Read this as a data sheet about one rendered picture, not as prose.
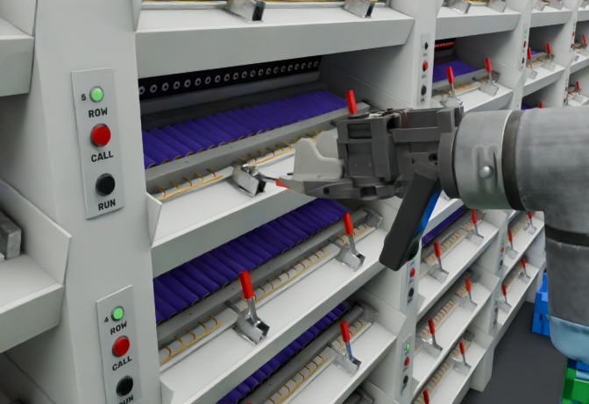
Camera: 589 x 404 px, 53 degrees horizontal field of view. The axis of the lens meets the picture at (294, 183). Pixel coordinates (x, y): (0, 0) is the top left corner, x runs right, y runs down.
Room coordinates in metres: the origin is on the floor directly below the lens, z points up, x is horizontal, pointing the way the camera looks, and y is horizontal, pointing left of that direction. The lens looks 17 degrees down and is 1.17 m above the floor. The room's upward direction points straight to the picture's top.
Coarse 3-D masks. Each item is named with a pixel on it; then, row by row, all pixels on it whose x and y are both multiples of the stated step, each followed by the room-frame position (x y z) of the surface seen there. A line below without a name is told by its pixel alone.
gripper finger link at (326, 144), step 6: (324, 132) 0.65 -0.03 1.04; (330, 132) 0.65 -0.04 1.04; (318, 138) 0.66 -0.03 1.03; (324, 138) 0.65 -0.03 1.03; (330, 138) 0.65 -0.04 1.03; (318, 144) 0.66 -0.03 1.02; (324, 144) 0.65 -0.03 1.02; (330, 144) 0.65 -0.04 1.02; (336, 144) 0.64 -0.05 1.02; (318, 150) 0.66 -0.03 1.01; (324, 150) 0.65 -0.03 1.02; (330, 150) 0.65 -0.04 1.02; (336, 150) 0.64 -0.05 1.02; (324, 156) 0.65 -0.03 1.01; (330, 156) 0.65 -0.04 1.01; (336, 156) 0.64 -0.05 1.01; (342, 162) 0.64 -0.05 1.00; (288, 174) 0.66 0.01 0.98
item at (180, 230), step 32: (192, 96) 0.82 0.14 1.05; (224, 96) 0.88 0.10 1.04; (384, 96) 1.05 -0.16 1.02; (288, 160) 0.79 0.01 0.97; (160, 192) 0.63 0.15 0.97; (224, 192) 0.66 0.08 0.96; (288, 192) 0.72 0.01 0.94; (160, 224) 0.57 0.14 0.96; (192, 224) 0.58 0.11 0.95; (224, 224) 0.62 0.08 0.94; (256, 224) 0.68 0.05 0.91; (160, 256) 0.54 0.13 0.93; (192, 256) 0.59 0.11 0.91
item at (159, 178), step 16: (336, 112) 0.96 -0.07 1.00; (288, 128) 0.84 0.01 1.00; (304, 128) 0.86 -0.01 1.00; (320, 128) 0.91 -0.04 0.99; (240, 144) 0.75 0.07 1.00; (256, 144) 0.76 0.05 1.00; (272, 144) 0.80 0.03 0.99; (288, 144) 0.82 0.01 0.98; (176, 160) 0.66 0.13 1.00; (192, 160) 0.67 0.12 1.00; (208, 160) 0.68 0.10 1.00; (224, 160) 0.71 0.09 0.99; (240, 160) 0.74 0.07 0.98; (256, 160) 0.74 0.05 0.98; (160, 176) 0.62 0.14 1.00; (176, 176) 0.64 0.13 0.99; (192, 176) 0.66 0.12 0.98; (176, 192) 0.62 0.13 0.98
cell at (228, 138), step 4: (196, 120) 0.79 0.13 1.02; (200, 120) 0.79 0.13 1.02; (204, 120) 0.79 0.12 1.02; (200, 124) 0.79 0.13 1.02; (204, 124) 0.79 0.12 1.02; (208, 124) 0.79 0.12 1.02; (212, 124) 0.79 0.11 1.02; (204, 128) 0.78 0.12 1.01; (208, 128) 0.78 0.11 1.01; (212, 128) 0.78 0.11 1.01; (216, 128) 0.78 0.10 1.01; (212, 132) 0.78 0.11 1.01; (216, 132) 0.77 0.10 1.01; (220, 132) 0.77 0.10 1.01; (224, 132) 0.77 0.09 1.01; (220, 136) 0.77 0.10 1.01; (224, 136) 0.77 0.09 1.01; (228, 136) 0.77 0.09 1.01; (224, 140) 0.76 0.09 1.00; (228, 140) 0.76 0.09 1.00
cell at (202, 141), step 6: (174, 126) 0.76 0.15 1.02; (180, 126) 0.76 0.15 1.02; (186, 126) 0.76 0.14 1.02; (186, 132) 0.75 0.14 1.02; (192, 132) 0.75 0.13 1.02; (192, 138) 0.74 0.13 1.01; (198, 138) 0.74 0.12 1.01; (204, 138) 0.74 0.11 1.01; (204, 144) 0.73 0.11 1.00; (210, 144) 0.73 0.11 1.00
